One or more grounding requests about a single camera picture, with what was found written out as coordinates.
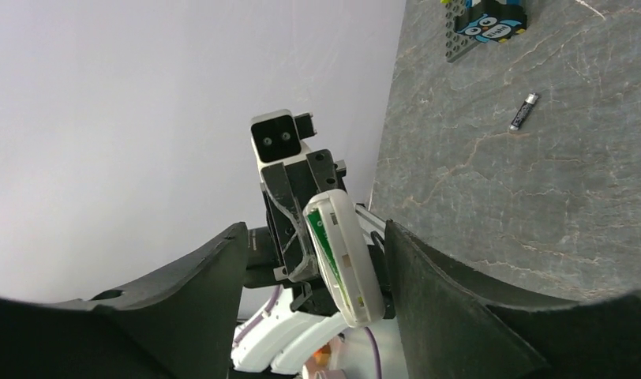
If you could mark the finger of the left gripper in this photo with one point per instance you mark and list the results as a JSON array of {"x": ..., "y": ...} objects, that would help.
[{"x": 287, "y": 189}]

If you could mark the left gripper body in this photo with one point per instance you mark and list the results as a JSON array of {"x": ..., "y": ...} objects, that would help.
[{"x": 312, "y": 296}]

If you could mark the green battery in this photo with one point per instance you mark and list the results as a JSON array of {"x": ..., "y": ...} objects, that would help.
[{"x": 326, "y": 258}]

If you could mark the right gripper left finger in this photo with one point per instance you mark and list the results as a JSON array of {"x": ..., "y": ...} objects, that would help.
[{"x": 175, "y": 322}]

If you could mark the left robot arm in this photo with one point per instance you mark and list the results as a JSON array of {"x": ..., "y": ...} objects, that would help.
[{"x": 279, "y": 341}]

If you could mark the white grey remote control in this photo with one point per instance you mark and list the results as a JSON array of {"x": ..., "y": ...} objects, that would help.
[{"x": 352, "y": 256}]

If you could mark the blue toy brick block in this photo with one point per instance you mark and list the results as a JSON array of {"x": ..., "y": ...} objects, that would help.
[{"x": 469, "y": 23}]

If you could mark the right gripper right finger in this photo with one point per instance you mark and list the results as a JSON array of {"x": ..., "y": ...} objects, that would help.
[{"x": 458, "y": 322}]

